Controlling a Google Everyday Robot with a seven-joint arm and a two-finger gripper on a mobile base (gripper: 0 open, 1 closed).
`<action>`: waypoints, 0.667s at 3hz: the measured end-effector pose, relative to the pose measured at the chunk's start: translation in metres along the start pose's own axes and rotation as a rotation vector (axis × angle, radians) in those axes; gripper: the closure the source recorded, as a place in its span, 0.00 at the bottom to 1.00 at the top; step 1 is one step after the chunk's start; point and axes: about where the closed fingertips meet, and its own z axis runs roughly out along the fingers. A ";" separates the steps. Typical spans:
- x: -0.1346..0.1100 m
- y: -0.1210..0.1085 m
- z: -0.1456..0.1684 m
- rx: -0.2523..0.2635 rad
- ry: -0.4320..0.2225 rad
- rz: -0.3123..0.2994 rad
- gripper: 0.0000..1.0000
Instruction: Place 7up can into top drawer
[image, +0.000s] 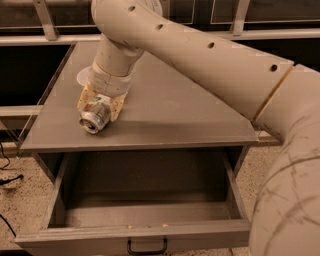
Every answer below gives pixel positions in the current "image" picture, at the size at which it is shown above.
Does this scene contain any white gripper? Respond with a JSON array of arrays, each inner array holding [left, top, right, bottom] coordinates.
[[77, 62, 131, 122]]

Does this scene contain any crushed 7up can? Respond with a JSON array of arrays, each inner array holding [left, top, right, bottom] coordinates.
[[79, 95, 111, 134]]

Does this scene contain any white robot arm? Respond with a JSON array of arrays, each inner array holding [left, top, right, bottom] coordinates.
[[78, 0, 320, 256]]

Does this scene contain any open grey top drawer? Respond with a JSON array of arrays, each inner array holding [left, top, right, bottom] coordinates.
[[16, 149, 250, 256]]

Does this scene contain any white ceramic bowl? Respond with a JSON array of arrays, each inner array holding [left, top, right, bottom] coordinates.
[[76, 66, 92, 86]]

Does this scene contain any grey cabinet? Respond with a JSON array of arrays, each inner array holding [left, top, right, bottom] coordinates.
[[21, 42, 257, 178]]

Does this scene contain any metal railing frame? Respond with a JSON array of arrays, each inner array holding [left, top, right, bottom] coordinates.
[[0, 0, 320, 148]]

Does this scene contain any black cable on floor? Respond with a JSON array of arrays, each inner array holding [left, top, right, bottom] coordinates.
[[0, 142, 25, 238]]

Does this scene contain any black drawer handle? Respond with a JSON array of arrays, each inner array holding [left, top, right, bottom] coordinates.
[[126, 238, 168, 256]]

